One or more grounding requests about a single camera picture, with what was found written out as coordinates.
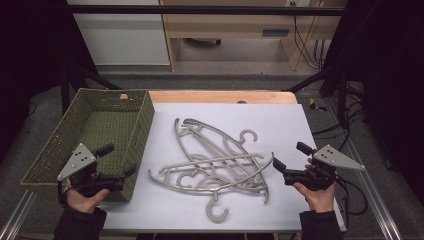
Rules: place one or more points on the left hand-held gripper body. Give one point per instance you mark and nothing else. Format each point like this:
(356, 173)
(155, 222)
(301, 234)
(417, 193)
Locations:
(78, 160)

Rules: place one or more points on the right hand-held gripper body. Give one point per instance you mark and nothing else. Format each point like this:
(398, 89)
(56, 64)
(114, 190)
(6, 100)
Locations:
(336, 159)

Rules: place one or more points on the green woven basket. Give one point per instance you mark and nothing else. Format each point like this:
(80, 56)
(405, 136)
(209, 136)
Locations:
(103, 126)

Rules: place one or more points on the beige plastic clothes hanger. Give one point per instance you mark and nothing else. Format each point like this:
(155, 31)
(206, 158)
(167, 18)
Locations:
(213, 160)
(213, 192)
(233, 144)

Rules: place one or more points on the person's left hand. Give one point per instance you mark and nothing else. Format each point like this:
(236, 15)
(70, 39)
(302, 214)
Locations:
(85, 203)

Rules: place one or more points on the person's right hand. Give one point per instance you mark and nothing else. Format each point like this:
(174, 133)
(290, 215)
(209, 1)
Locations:
(320, 200)

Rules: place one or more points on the white table mat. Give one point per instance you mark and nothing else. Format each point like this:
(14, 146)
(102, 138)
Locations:
(286, 120)

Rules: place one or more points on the yellow and black tool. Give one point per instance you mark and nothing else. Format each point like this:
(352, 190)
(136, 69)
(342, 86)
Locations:
(315, 106)

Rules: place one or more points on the black metal stand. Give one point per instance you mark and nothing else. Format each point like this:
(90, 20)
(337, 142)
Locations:
(341, 96)
(65, 90)

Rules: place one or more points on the black curtain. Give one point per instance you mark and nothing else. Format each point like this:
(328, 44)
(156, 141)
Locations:
(393, 83)
(30, 66)

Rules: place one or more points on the white cabinet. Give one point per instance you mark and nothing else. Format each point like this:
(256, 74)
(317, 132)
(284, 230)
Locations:
(123, 40)

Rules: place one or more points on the light wooden desk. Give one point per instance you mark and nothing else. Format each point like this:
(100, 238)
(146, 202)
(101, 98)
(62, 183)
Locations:
(230, 25)

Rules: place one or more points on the aluminium rail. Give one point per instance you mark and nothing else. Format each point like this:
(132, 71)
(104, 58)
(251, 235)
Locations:
(373, 196)
(18, 216)

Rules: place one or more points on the black horizontal frame bar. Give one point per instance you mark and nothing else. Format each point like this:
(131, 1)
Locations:
(200, 10)

